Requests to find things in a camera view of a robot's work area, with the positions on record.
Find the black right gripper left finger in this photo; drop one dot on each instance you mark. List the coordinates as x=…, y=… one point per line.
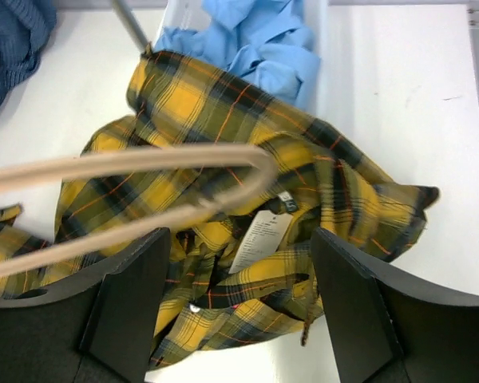
x=93, y=326

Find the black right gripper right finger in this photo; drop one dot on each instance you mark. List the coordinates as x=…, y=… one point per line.
x=387, y=325

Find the wooden hanger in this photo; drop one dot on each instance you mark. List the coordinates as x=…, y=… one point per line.
x=113, y=197

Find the light blue shirt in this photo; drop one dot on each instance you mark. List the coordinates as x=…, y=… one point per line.
x=255, y=52

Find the blue checkered shirt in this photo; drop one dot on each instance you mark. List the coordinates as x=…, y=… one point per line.
x=25, y=29

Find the white plastic basket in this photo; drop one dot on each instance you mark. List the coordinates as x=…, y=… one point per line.
x=319, y=52

